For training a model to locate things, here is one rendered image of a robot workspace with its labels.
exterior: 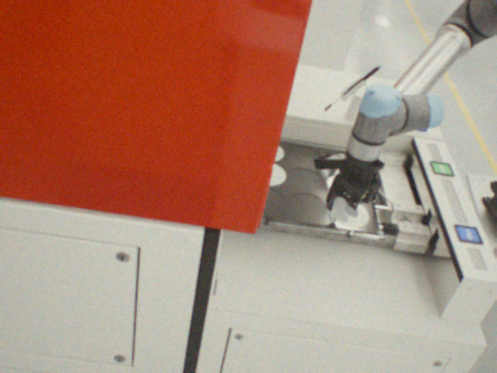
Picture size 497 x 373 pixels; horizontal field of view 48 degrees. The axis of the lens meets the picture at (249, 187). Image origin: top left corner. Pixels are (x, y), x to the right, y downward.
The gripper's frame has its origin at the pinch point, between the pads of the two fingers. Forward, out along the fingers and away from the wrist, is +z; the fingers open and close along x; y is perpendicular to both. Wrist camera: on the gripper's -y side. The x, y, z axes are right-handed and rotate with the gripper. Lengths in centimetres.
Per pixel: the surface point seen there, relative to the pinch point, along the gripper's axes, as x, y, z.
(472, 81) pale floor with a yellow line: 329, -106, 92
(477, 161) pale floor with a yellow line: 223, -42, 92
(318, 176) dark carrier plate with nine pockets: 11.0, -14.0, 1.6
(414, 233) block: 14.1, 14.9, 1.0
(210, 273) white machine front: -52, 13, -23
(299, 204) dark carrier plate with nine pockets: -2.3, -8.5, 1.6
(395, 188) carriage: 28.6, -0.2, 3.5
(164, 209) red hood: -57, 7, -33
